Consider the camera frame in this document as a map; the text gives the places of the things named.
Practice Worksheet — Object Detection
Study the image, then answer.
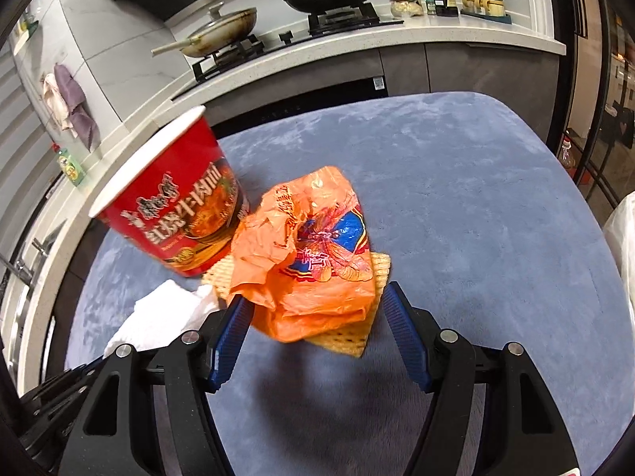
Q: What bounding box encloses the purple hanging towel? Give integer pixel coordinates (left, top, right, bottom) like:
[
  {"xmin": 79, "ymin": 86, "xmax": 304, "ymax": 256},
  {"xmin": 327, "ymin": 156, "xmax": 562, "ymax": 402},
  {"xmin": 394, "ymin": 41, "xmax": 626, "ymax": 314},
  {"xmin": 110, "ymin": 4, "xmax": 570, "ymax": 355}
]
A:
[{"xmin": 54, "ymin": 63, "xmax": 98, "ymax": 152}]

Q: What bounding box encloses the green dish soap bottle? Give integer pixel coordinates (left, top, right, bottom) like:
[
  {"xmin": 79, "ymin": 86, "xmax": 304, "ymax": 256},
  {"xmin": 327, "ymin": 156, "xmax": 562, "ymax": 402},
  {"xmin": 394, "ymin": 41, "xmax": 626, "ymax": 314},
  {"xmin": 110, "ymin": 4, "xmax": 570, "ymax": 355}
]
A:
[{"xmin": 52, "ymin": 143, "xmax": 86, "ymax": 187}]

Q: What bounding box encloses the white tissue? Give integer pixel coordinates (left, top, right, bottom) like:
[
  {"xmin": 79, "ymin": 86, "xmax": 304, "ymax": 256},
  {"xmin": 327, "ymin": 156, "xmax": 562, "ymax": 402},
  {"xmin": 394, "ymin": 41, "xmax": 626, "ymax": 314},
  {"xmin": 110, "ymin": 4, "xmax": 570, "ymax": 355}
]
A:
[{"xmin": 103, "ymin": 279, "xmax": 222, "ymax": 357}]

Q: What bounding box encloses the small green spice jar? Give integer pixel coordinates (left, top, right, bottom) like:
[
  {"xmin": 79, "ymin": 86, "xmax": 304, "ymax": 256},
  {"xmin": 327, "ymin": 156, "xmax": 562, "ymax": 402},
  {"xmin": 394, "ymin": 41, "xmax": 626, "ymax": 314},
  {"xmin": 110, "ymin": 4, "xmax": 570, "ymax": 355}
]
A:
[{"xmin": 425, "ymin": 0, "xmax": 436, "ymax": 15}]

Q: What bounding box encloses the wall utensil rack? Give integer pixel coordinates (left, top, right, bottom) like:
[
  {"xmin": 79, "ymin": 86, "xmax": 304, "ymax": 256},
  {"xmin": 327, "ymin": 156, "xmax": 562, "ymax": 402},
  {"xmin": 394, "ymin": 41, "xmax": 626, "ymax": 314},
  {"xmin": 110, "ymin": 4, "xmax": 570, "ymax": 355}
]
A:
[{"xmin": 12, "ymin": 8, "xmax": 39, "ymax": 56}]

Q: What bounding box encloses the red instant noodle cup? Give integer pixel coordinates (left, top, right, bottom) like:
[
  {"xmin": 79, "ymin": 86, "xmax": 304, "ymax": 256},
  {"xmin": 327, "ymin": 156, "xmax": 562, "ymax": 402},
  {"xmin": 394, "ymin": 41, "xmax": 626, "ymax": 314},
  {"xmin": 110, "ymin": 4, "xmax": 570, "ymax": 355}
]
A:
[{"xmin": 88, "ymin": 106, "xmax": 250, "ymax": 277}]

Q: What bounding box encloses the teal spice jar set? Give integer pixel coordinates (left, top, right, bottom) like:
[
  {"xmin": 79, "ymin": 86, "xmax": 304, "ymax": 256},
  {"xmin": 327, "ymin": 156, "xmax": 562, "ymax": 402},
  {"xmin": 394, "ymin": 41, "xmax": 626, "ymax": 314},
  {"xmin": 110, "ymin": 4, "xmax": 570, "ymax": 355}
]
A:
[{"xmin": 461, "ymin": 0, "xmax": 512, "ymax": 24}]

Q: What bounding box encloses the black gas stove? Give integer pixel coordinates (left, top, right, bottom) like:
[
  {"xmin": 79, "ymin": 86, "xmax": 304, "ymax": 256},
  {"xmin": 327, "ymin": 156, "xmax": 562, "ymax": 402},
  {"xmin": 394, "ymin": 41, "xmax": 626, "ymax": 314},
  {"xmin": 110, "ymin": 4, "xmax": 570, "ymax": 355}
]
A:
[{"xmin": 175, "ymin": 2, "xmax": 404, "ymax": 98}]

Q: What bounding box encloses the beige wok with lid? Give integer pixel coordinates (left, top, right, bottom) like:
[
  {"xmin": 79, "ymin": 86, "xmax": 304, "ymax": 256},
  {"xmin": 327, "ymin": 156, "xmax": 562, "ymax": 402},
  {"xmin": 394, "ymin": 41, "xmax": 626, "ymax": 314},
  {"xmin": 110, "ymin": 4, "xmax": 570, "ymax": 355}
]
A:
[{"xmin": 151, "ymin": 1, "xmax": 257, "ymax": 58}]

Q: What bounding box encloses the orange foam fruit net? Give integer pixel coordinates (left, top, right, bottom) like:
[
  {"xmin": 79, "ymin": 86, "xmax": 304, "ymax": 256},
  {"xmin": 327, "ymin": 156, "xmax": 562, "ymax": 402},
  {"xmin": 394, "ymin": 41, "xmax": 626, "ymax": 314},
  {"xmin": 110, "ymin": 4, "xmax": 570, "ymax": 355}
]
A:
[{"xmin": 201, "ymin": 253, "xmax": 392, "ymax": 358}]

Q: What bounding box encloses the orange plastic bag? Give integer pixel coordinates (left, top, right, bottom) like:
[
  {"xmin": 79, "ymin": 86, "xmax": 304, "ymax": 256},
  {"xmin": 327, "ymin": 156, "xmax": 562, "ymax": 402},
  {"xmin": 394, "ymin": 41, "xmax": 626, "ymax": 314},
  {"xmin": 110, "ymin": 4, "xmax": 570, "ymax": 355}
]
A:
[{"xmin": 229, "ymin": 165, "xmax": 377, "ymax": 343}]

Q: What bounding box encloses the steel kitchen faucet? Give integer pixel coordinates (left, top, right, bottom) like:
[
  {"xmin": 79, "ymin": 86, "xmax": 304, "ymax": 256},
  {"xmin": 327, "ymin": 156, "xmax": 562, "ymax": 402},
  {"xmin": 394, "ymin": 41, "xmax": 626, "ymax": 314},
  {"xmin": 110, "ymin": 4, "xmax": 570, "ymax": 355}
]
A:
[{"xmin": 1, "ymin": 238, "xmax": 50, "ymax": 289}]

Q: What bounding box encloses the cream hanging towel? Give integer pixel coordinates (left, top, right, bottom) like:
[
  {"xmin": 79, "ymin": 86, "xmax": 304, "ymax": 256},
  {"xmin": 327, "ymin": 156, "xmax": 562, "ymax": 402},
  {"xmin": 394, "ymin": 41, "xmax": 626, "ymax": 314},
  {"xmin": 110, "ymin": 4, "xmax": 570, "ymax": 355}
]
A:
[{"xmin": 41, "ymin": 72, "xmax": 77, "ymax": 138}]

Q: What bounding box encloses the white lined trash bin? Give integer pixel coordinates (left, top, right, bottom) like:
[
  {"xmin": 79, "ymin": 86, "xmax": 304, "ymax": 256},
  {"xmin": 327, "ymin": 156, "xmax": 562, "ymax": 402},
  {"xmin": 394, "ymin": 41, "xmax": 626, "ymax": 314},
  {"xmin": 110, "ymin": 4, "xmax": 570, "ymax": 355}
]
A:
[{"xmin": 601, "ymin": 190, "xmax": 635, "ymax": 309}]

